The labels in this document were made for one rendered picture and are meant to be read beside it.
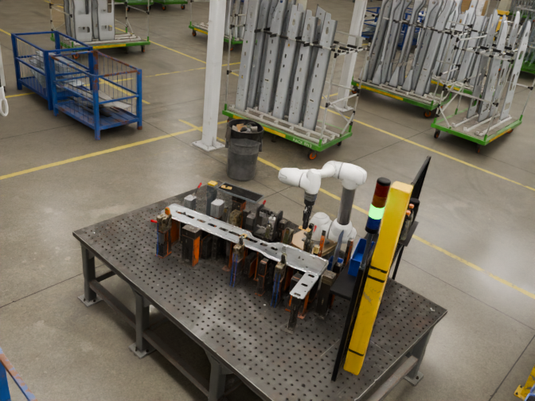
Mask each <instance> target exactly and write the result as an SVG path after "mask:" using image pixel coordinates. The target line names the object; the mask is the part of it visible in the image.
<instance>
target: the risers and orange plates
mask: <svg viewBox="0 0 535 401"><path fill-rule="evenodd" d="M212 242H213V238H212V236H210V234H208V232H205V231H202V230H201V235H200V245H199V257H200V258H202V259H205V260H206V259H207V258H208V257H210V256H211V254H212ZM256 260H257V257H256V253H254V252H251V253H250V254H249V255H248V256H247V257H246V260H245V265H244V275H243V276H244V277H245V278H250V277H251V276H252V275H253V274H254V273H255V272H256ZM276 264H277V262H276V261H274V260H271V266H270V271H269V277H268V282H270V283H272V281H273V278H274V273H275V266H276Z"/></svg>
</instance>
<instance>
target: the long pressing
mask: <svg viewBox="0 0 535 401"><path fill-rule="evenodd" d="M168 207H169V208H170V214H172V219H174V220H177V221H180V222H182V223H184V224H191V225H193V226H196V227H198V228H201V230H202V231H205V232H208V233H210V234H213V235H215V236H219V237H221V238H223V239H226V240H229V241H231V242H234V243H238V242H239V236H235V235H233V234H231V233H229V232H235V233H236V234H239V235H242V234H243V233H244V234H247V236H246V237H248V238H249V239H253V240H255V241H257V243H254V242H252V241H250V240H247V239H244V246H245V247H247V248H249V249H252V250H254V251H258V252H259V253H261V254H262V255H264V256H265V257H267V258H269V259H272V260H274V261H276V262H279V261H281V255H282V252H281V251H282V248H283V247H286V249H287V250H286V254H287V266H289V267H292V268H295V269H297V270H299V271H302V272H309V273H311V274H314V275H317V276H321V274H322V273H323V271H324V270H325V269H326V268H327V266H328V265H329V261H328V260H327V259H324V258H322V257H319V256H317V255H313V254H311V253H309V252H306V251H303V250H300V249H298V248H296V247H292V246H289V245H287V244H285V243H280V242H277V243H268V242H265V241H263V240H261V239H257V238H255V237H253V235H252V233H251V232H249V231H247V230H244V229H242V228H238V227H236V226H234V225H231V224H228V223H225V222H223V221H221V220H217V219H215V218H212V217H210V216H207V215H204V214H202V213H199V212H196V211H194V210H191V209H189V208H185V207H183V206H181V205H178V204H172V205H170V206H168ZM176 211H179V212H182V213H183V212H186V215H183V214H182V215H181V214H179V213H176ZM187 215H189V216H192V217H194V218H193V219H191V218H189V217H187ZM198 219H199V220H203V221H205V223H202V222H200V221H197V220H198ZM208 224H213V225H216V227H213V226H210V225H208ZM219 228H224V229H226V230H228V231H227V232H225V231H223V230H220V229H219ZM226 234H227V235H226ZM261 243H264V244H266V245H267V246H266V247H265V246H262V245H260V244H261ZM272 247H274V248H276V249H278V250H277V251H275V250H272V249H271V248H272ZM265 249H267V250H265ZM276 253H277V254H276ZM299 256H300V259H299ZM303 259H304V260H303Z"/></svg>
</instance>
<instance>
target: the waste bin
mask: <svg viewBox="0 0 535 401"><path fill-rule="evenodd" d="M263 133H264V128H263V126H262V125H260V124H259V123H257V122H255V121H252V120H249V119H233V120H231V121H229V122H228V123H227V130H226V134H225V148H228V161H227V174H228V176H229V177H231V178H232V179H234V180H237V181H249V180H251V179H253V178H254V176H255V173H256V163H257V158H258V153H259V152H262V146H263Z"/></svg>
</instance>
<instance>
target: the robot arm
mask: <svg viewBox="0 0 535 401"><path fill-rule="evenodd" d="M323 177H334V178H337V179H339V180H342V185H343V187H342V196H341V200H340V205H339V210H338V218H337V219H335V220H334V221H332V220H330V218H329V217H328V215H327V214H325V213H324V212H317V213H315V214H314V216H313V217H312V219H311V220H310V215H311V211H312V208H313V205H314V203H315V200H316V199H317V195H318V191H319V188H320V185H321V178H323ZM366 177H367V173H366V171H365V170H364V169H362V168H361V167H359V166H356V165H352V164H349V163H344V162H336V161H330V162H327V163H326V164H325V165H324V166H323V167H322V169H296V168H283V169H281V170H280V171H279V176H278V178H279V180H280V181H281V182H283V183H284V184H287V185H291V186H295V187H300V188H302V189H305V191H304V204H305V205H306V206H305V210H303V227H302V229H305V230H306V229H307V228H308V223H309V220H310V222H311V223H314V224H315V225H317V228H316V230H315V232H314V234H313V235H312V239H311V241H313V242H314V245H313V247H314V246H315V245H318V246H319V244H320V239H321V235H322V230H325V231H326V238H325V242H324V245H326V244H328V243H330V241H329V240H327V239H330V240H332V241H334V242H337V241H338V237H339V235H340V233H341V232H342V230H343V229H344V233H343V237H342V243H347V242H348V239H349V238H352V239H355V236H356V234H357V232H356V229H355V228H353V226H352V223H351V221H350V215H351V211H352V206H353V199H354V195H355V191H356V188H357V187H358V186H359V185H363V184H364V183H365V181H366ZM324 245H323V246H324Z"/></svg>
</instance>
